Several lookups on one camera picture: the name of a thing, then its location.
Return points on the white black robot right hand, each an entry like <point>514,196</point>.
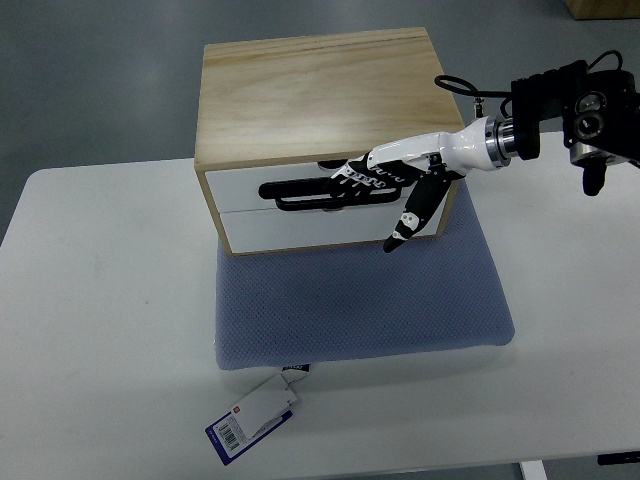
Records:
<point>428,164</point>

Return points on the black drawer handle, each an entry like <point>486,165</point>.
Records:
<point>313,194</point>

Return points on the white drawer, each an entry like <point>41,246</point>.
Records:
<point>236,190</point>

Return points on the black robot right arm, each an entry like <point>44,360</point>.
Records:
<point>599,112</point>

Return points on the wooden drawer cabinet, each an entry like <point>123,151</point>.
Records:
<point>312,99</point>

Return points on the blue-grey mesh cushion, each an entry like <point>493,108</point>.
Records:
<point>357,302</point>

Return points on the cardboard box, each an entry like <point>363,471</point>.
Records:
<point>603,9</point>

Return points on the white table leg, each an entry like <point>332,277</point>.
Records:
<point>533,470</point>

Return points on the white blue product tag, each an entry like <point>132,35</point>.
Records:
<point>256,415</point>

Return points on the black object table edge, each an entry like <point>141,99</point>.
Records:
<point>620,458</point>

